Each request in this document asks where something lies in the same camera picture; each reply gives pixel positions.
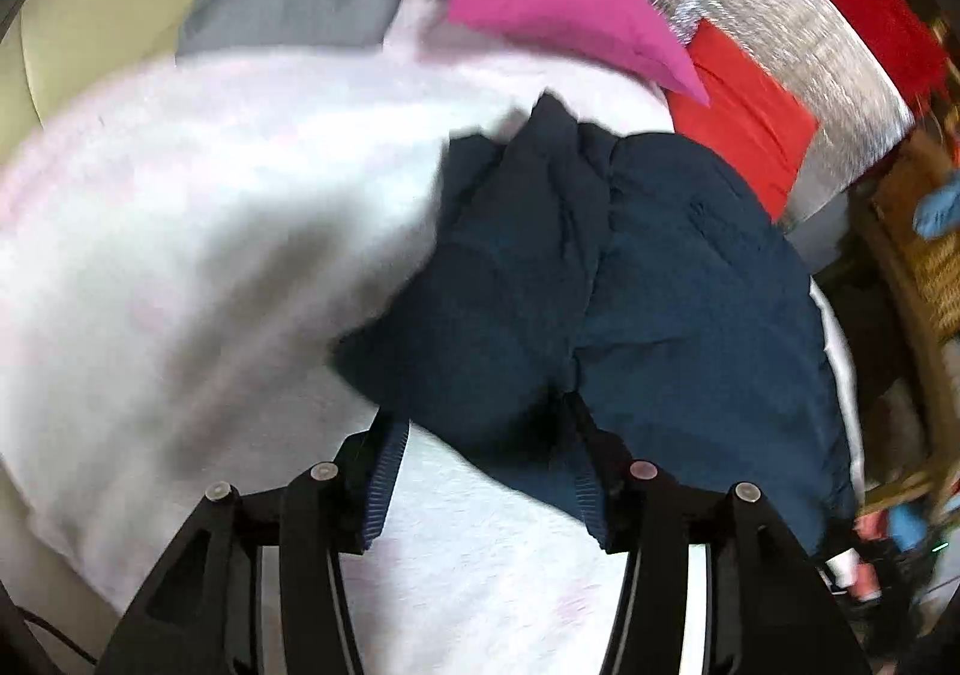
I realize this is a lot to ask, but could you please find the light blue cloth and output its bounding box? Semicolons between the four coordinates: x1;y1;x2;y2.
913;171;960;239

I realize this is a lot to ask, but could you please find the red pillow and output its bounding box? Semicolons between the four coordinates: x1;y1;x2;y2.
667;19;818;220

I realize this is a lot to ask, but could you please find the navy blue puffer jacket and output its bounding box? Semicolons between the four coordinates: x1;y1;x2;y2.
332;95;857;551

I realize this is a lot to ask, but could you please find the silver foil insulation mat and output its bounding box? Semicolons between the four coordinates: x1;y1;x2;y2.
650;0;914;230

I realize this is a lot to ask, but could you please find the white pink bed sheet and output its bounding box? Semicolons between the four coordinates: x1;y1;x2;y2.
0;0;869;675

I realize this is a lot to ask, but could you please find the wicker basket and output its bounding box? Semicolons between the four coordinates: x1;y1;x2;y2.
854;129;960;347

